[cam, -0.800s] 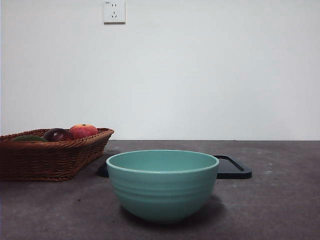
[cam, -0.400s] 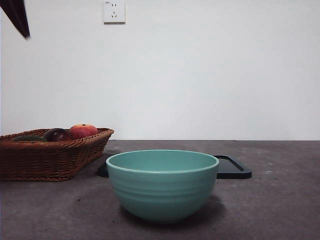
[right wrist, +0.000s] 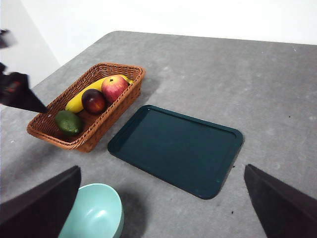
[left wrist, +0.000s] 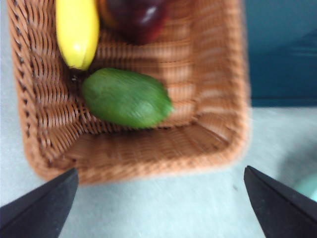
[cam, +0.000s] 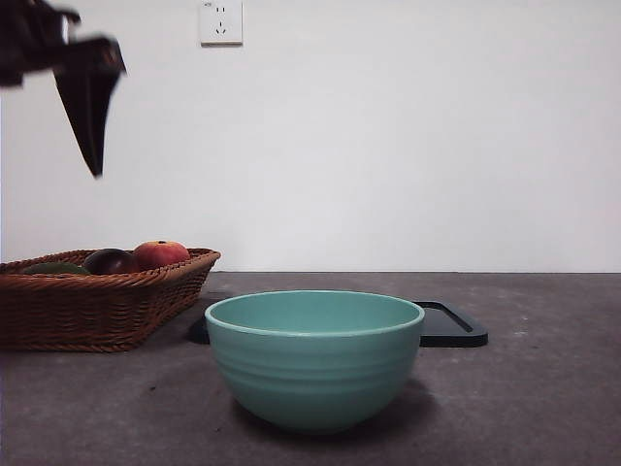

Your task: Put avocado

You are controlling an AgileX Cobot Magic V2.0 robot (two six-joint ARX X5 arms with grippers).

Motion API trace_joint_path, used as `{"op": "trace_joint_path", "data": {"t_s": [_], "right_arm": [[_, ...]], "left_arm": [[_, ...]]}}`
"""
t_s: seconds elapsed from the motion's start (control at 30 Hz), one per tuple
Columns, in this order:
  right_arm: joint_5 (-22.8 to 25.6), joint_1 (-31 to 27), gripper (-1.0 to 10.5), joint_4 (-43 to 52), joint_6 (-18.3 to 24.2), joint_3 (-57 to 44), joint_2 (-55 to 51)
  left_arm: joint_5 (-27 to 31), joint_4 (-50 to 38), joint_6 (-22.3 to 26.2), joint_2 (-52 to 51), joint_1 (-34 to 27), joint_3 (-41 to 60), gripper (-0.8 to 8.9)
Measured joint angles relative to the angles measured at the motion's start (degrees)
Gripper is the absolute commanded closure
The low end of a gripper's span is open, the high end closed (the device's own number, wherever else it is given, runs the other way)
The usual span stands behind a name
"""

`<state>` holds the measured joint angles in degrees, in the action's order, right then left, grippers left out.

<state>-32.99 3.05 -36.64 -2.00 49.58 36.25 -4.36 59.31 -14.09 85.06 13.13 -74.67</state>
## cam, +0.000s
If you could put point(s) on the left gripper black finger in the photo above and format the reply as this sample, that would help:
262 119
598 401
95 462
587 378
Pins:
87 111

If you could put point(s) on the green avocado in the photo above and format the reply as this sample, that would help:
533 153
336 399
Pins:
53 268

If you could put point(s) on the teal ribbed bowl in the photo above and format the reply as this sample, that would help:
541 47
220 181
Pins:
315 374

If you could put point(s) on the dark purple plum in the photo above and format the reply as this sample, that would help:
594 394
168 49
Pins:
111 262

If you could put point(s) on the red peach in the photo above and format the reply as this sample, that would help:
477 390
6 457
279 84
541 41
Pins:
162 253

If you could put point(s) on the brown wicker basket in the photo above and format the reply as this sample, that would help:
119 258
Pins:
97 310

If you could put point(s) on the black rectangular tray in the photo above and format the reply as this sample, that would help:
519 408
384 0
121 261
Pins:
448 330

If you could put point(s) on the white wall socket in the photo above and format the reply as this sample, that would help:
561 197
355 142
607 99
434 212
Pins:
221 23

